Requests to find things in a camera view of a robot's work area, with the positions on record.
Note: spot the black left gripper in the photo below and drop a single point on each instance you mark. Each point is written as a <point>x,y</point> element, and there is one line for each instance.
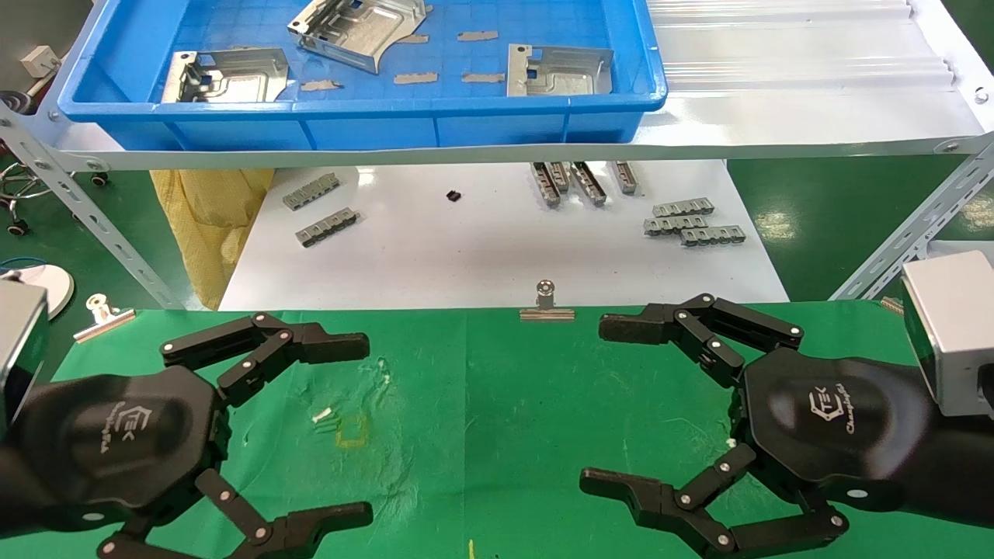
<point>116,442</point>

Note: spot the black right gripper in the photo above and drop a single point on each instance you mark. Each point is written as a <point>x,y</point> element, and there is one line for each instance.
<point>839,427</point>

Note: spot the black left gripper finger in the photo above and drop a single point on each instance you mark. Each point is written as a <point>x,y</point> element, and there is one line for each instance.
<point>326,345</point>

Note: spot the stamped metal plate part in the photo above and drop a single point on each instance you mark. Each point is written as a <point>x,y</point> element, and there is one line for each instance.
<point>349,35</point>
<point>559,78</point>
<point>233,78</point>

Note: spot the small white scrap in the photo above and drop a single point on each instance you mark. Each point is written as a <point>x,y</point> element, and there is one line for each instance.
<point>322,416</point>

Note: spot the grey metal connector strip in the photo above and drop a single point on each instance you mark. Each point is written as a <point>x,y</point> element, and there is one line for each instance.
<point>624,177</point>
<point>713,236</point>
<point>589,184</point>
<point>683,208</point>
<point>328,227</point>
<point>311,192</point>
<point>674,225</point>
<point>545,186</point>
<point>561,175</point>

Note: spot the green cloth mat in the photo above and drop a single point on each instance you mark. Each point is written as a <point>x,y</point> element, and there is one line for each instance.
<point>505,427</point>

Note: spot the blue plastic bin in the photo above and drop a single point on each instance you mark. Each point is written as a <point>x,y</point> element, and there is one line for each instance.
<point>388,128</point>

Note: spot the white perforated angle strut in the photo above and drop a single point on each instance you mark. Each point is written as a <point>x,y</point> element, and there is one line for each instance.
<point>916,229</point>
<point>93,225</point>

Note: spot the white round disc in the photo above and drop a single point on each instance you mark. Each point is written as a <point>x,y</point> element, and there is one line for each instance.
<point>54,283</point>

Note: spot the white metal shelf board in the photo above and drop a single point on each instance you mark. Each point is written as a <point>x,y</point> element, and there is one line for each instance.
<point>776,120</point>

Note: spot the grey metal piece at edge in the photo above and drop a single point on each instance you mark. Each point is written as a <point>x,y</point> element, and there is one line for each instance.
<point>477,36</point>

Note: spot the chrome stool base with castors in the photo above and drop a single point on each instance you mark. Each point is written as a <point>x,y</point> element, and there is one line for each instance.
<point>17,182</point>

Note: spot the clear ribbed plastic sheet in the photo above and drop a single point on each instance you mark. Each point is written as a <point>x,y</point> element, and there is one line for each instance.
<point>776,46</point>

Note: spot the black caster wheel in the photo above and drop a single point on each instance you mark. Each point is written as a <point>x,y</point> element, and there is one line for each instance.
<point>14,102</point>

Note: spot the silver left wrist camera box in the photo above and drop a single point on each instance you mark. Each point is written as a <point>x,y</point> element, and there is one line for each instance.
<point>19,341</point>

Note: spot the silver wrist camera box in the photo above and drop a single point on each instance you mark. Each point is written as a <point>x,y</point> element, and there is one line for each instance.
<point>19,341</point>
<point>959,326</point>

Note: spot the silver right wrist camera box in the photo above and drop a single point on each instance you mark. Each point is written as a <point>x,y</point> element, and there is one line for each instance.
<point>959,326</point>

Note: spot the white wall socket box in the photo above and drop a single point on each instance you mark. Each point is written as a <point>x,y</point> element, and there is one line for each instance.
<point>40,60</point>

